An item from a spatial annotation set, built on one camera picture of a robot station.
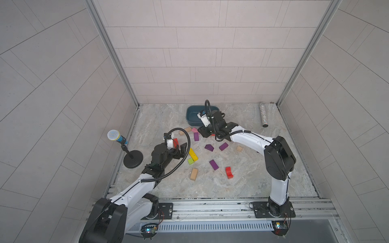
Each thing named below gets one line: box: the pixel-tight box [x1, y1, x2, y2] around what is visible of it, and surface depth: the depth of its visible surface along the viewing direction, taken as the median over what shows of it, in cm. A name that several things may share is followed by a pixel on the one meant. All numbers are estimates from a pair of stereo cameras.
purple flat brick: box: [209, 159, 219, 171], surface depth 88 cm
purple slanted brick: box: [218, 142, 229, 152], surface depth 96 cm
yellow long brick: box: [188, 147, 199, 162], surface depth 91 cm
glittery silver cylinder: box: [258, 102, 269, 128], surface depth 111 cm
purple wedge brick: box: [204, 144, 215, 152], surface depth 95 cm
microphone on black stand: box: [106, 129, 144, 169], surface depth 86 cm
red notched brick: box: [225, 166, 234, 180], surface depth 85 cm
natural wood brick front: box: [189, 168, 199, 182], surface depth 83 cm
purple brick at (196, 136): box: [193, 132, 200, 142], surface depth 98 cm
